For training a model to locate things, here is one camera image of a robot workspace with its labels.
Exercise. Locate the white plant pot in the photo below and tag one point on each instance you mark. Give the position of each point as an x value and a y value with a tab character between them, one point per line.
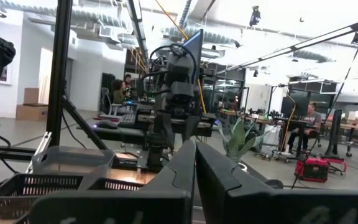
242	166

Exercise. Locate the small cardboard box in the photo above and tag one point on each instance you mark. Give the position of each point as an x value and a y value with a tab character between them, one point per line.
31	96

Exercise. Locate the black mesh plastic basket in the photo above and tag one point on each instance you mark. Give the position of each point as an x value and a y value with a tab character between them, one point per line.
17	199
117	185

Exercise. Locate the computer monitor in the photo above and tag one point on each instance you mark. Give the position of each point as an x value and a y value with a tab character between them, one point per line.
196	49

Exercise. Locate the black computer mouse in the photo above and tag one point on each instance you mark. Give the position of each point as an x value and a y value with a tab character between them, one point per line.
106	124

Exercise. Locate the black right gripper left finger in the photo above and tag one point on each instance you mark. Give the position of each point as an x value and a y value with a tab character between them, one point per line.
135	205

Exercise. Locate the computer desk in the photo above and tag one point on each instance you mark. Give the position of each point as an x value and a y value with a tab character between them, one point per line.
120	131

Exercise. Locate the red equipment box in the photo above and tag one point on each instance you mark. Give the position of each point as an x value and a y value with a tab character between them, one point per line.
311	169

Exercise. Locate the seated person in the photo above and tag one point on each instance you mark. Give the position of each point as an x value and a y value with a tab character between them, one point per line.
311	119
119	91
127	81

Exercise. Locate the ceiling mounted camera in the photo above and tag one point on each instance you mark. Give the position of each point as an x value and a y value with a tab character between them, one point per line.
255	15

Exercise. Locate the large cardboard box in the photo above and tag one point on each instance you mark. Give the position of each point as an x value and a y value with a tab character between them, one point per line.
31	112

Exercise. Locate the office chair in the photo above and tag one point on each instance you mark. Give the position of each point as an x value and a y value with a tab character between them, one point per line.
106	99

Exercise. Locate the linear pendant light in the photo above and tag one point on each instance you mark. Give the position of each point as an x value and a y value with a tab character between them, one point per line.
309	42

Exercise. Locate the grey translucent plastic bin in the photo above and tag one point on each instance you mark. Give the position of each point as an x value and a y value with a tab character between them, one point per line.
73	161

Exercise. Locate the computer keyboard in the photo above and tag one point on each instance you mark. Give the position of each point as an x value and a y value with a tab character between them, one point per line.
128	119

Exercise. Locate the green artificial plant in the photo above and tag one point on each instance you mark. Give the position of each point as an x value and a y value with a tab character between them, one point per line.
238	140

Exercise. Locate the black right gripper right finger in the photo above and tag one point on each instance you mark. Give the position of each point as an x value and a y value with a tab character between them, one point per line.
259	208

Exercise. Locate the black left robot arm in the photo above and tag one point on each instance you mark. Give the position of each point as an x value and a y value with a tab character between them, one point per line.
179	67

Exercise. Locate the black aluminium rig frame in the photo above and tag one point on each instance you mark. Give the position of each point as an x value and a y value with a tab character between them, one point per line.
59	77

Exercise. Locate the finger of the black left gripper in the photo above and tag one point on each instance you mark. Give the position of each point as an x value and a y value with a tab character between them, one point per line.
166	130
190	126

